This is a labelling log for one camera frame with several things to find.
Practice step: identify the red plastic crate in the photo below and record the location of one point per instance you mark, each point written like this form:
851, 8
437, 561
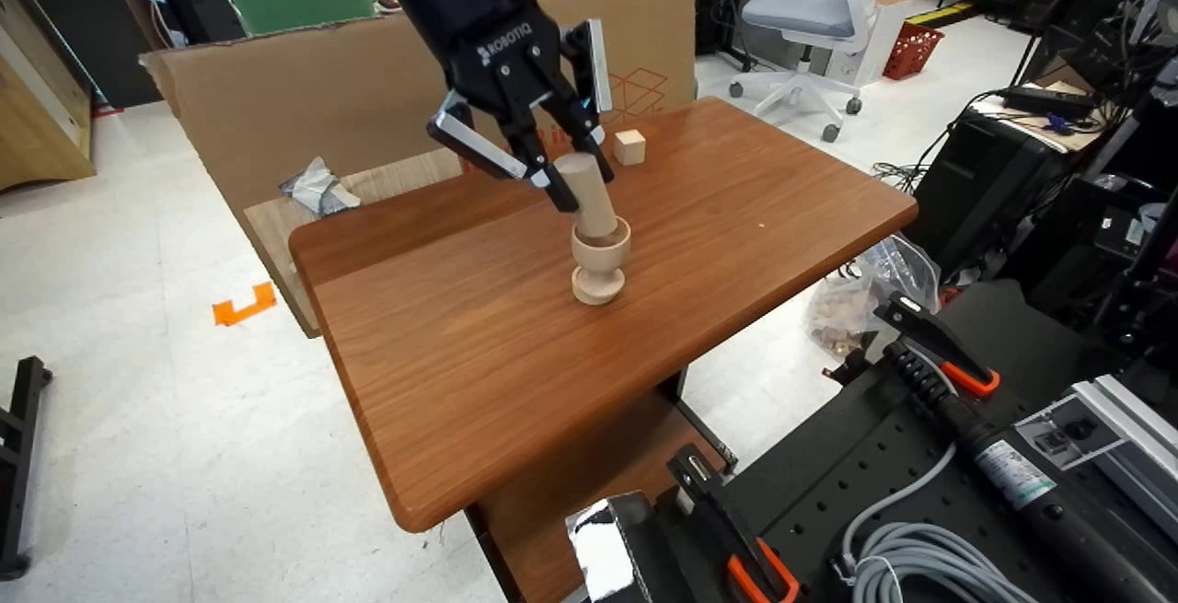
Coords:
911, 51

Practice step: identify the orange tape piece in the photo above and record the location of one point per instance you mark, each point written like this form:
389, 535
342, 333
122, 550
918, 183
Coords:
241, 308

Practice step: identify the crumpled grey paper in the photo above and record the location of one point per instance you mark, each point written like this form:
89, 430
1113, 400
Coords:
317, 189

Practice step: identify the black cabinet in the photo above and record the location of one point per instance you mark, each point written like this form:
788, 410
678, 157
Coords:
92, 23

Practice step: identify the light plywood board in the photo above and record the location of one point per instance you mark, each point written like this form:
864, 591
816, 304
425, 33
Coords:
276, 235

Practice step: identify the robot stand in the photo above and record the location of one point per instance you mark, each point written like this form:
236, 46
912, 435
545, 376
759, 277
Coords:
828, 474

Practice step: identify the wooden cylinder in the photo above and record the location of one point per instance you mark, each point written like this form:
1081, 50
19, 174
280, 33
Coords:
594, 202

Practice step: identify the black floor stand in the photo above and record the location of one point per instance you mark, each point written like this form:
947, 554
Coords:
18, 474

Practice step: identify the wooden cabinet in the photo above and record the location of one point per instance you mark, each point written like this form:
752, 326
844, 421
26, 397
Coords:
37, 115

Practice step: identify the clear bag of wooden pieces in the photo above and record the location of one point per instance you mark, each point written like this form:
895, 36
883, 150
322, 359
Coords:
851, 313

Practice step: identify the black cylindrical tool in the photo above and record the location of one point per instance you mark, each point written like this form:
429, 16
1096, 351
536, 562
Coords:
1012, 474

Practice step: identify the large cardboard sheet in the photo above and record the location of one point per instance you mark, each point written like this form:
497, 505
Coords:
304, 97

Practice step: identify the wooden cube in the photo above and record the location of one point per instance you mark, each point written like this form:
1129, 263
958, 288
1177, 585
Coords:
629, 148

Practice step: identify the aluminium profile rail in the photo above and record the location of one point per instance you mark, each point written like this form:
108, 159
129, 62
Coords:
1118, 428

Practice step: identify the black computer tower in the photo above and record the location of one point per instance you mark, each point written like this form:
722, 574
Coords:
975, 189

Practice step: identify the wooden cup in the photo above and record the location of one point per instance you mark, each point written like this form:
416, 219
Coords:
600, 276

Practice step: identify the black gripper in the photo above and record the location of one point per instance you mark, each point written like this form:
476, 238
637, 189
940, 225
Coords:
479, 14

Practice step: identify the white office chair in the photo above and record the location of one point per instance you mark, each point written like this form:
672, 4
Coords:
810, 14

